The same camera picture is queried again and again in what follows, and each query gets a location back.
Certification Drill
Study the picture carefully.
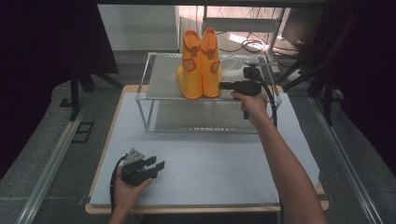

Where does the black monitor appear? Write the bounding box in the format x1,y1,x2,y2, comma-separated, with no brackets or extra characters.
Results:
281,7,325,52

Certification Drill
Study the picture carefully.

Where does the person's right hand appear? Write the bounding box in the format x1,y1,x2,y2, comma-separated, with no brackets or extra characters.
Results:
230,91,270,128

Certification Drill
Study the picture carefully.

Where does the metal shoe rack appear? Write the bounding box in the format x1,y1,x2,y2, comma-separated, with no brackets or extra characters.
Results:
134,51,283,135

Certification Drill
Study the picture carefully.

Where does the yellow rain boot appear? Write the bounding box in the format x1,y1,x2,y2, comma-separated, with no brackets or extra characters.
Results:
176,30,205,101
200,27,223,99

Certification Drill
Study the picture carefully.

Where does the black tripod stand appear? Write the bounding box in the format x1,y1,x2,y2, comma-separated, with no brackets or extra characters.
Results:
59,69,124,123
278,12,362,127

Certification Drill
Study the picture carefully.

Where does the metal frame stand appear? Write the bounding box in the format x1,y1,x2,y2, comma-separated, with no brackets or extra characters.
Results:
201,5,287,54

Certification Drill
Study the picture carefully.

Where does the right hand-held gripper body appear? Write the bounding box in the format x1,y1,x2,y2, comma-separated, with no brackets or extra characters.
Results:
230,63,264,121

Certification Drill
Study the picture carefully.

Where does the person's left hand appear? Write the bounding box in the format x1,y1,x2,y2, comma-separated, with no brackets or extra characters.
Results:
113,168,154,217

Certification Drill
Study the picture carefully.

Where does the aluminium floor rail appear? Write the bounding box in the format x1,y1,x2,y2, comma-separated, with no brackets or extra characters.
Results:
308,96,385,224
14,92,92,224

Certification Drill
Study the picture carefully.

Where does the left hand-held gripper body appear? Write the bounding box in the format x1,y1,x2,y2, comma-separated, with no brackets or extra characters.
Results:
120,147,148,188

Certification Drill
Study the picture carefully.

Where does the dark curtain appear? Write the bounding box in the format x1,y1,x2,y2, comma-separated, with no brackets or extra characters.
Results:
0,0,120,180
320,0,396,176

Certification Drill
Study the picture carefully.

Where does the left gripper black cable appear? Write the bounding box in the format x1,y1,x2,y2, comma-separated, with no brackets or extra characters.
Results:
108,154,129,214

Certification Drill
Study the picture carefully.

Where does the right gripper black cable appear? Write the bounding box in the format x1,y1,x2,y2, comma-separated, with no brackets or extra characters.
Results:
248,67,285,224

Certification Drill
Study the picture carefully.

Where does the tangle of floor cables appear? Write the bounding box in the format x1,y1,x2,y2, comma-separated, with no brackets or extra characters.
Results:
216,7,302,59

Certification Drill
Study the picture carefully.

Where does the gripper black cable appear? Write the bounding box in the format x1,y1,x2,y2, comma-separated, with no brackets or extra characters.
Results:
108,154,129,214
248,67,285,224

